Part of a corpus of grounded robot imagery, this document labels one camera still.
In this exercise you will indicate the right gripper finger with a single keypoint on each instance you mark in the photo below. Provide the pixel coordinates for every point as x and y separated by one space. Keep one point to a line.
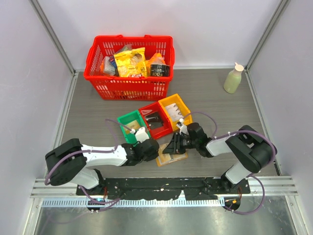
173 146
182 144

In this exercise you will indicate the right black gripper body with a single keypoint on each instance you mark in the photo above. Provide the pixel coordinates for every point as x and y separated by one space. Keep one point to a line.
192 143

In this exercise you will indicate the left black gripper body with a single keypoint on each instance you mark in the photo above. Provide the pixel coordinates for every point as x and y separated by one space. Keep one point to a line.
147 158

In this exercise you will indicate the yellow leather card holder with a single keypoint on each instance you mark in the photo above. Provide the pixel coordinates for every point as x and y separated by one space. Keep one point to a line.
165 159

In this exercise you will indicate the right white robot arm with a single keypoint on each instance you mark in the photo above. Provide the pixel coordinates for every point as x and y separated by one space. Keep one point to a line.
252 150

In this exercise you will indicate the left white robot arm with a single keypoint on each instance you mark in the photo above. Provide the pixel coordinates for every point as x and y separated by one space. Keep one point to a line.
73 162

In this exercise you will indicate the gold card in green bin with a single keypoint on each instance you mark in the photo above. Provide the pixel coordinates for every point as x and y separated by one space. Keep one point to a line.
132 127

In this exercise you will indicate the black card in red bin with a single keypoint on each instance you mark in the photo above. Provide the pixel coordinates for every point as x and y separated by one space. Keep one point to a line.
154 120

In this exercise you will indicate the white card in yellow bin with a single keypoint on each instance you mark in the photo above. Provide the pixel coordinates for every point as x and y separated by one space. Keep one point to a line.
174 112

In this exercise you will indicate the yellow plastic bin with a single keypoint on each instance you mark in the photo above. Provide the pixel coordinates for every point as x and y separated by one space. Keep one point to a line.
183 108

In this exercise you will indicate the red plastic bin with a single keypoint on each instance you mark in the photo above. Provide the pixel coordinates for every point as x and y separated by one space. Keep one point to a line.
159 132

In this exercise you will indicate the green plastic bin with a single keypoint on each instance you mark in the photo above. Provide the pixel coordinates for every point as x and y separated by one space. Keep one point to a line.
130 138

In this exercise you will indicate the green lotion bottle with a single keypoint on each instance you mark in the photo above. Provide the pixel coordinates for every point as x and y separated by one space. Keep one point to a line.
233 79

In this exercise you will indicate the red plastic shopping basket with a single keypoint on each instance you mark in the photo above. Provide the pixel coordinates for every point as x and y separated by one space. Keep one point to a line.
130 88

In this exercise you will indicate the black face cream jar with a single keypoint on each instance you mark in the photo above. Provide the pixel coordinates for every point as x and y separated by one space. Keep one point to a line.
159 70

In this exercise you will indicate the orange snack packet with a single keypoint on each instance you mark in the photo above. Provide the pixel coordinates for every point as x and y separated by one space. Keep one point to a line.
155 59

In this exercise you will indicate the grey boxed item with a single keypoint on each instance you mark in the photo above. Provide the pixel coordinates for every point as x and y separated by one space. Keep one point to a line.
106 67

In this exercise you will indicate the yellow snack bag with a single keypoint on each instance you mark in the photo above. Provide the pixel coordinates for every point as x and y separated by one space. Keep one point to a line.
131 63

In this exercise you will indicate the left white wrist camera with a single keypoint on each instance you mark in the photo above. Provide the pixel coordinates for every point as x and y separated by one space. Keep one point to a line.
140 135

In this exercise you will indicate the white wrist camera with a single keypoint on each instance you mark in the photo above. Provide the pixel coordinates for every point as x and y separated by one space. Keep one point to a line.
140 135
182 127

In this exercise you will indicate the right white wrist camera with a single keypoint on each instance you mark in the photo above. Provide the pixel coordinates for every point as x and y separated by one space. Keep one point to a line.
182 127

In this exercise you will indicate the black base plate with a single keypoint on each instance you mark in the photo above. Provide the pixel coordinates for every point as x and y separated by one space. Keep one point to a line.
163 189

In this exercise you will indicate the white slotted cable duct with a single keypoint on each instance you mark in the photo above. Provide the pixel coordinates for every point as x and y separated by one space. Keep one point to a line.
84 202

